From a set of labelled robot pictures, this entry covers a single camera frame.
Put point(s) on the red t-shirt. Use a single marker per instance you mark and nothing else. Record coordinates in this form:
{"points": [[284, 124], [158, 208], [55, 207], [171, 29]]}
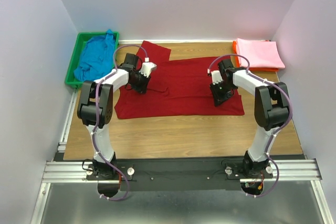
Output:
{"points": [[177, 87]]}

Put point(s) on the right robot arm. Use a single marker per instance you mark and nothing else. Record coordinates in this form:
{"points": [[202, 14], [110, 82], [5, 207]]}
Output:
{"points": [[272, 108]]}

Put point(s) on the aluminium frame rail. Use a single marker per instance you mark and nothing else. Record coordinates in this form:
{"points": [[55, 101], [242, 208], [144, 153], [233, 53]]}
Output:
{"points": [[71, 172]]}

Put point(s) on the blue t-shirt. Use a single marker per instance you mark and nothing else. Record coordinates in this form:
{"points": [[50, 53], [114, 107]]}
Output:
{"points": [[96, 59]]}

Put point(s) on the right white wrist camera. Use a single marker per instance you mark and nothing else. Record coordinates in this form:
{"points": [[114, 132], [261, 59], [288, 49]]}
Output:
{"points": [[215, 76]]}

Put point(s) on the pink folded t-shirt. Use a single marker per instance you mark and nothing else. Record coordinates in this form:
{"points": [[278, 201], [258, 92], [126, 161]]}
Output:
{"points": [[260, 53]]}

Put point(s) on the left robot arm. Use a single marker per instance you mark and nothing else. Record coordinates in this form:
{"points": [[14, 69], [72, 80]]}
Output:
{"points": [[95, 109]]}

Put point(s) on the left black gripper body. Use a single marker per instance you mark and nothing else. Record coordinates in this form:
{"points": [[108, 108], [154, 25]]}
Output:
{"points": [[141, 85]]}

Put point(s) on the green plastic bin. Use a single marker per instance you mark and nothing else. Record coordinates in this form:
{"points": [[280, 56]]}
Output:
{"points": [[80, 43]]}

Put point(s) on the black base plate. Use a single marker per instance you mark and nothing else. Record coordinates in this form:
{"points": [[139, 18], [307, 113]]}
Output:
{"points": [[175, 174]]}

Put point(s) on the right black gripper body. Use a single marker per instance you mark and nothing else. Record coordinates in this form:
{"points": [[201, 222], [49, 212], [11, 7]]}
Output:
{"points": [[220, 96]]}

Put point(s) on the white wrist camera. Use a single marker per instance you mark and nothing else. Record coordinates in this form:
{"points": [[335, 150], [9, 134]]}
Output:
{"points": [[147, 68], [215, 76]]}

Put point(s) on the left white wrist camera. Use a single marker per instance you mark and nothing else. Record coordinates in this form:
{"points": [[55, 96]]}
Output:
{"points": [[147, 68]]}

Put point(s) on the orange folded t-shirt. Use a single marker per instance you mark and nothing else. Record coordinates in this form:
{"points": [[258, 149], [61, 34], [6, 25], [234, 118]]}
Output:
{"points": [[235, 50]]}

